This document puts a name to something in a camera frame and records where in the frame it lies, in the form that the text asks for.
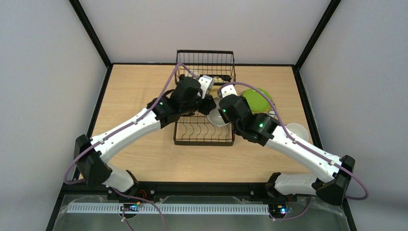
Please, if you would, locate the blue striped white plate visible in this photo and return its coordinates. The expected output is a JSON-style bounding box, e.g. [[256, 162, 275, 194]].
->
[[268, 102, 277, 119]]

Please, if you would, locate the green plate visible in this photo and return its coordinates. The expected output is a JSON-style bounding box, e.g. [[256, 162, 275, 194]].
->
[[242, 89, 272, 113]]

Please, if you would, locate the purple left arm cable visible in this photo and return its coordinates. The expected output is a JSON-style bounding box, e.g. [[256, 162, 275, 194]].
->
[[64, 63, 200, 231]]

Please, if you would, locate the controller board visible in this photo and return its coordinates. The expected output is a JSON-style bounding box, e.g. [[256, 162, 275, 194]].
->
[[120, 203, 142, 212], [268, 203, 293, 214]]

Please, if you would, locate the black aluminium frame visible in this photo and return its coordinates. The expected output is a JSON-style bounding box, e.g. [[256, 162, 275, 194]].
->
[[46, 0, 341, 231]]

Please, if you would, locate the black wire dish rack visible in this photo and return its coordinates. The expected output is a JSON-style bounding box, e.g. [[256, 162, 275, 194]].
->
[[173, 50, 236, 146]]

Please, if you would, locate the small white patterned bowl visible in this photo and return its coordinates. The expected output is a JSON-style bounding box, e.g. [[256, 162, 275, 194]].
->
[[286, 123, 309, 141]]

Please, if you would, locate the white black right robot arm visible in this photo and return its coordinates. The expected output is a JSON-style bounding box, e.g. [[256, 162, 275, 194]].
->
[[219, 94, 355, 205]]

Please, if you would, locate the white bowl dark rim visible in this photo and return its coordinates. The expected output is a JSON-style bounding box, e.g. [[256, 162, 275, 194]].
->
[[206, 98, 230, 127]]

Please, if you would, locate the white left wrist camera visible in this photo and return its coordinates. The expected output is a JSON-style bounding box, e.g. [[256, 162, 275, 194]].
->
[[198, 75, 215, 99]]

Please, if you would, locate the left controller board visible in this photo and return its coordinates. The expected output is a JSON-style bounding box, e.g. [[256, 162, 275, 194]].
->
[[120, 203, 142, 212]]

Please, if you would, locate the white slotted cable duct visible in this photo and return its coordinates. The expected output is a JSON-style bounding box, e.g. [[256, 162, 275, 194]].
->
[[66, 203, 269, 215]]

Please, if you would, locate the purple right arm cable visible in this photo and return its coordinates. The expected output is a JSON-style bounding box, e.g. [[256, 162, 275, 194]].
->
[[217, 82, 370, 222]]

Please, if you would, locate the right controller board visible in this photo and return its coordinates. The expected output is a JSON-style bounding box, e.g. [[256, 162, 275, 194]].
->
[[268, 203, 293, 214]]

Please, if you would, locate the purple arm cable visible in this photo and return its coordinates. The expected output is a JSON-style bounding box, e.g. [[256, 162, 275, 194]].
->
[[64, 63, 200, 231], [217, 82, 370, 222]]

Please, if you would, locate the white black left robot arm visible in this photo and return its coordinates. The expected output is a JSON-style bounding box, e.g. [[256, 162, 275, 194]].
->
[[75, 75, 216, 193]]

